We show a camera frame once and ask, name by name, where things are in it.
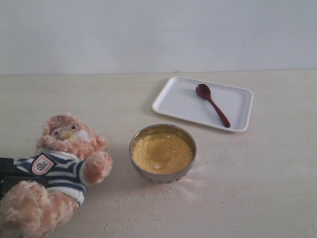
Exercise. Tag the tan teddy bear striped sweater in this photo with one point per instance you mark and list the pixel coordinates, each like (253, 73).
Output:
(69, 156)

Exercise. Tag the dark red wooden spoon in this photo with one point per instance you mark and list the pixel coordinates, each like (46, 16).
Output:
(204, 92)

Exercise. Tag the steel bowl of yellow grain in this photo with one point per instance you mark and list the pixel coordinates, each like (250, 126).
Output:
(162, 153)

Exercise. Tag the white rectangular plastic tray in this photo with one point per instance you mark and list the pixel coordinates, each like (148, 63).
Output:
(178, 99)

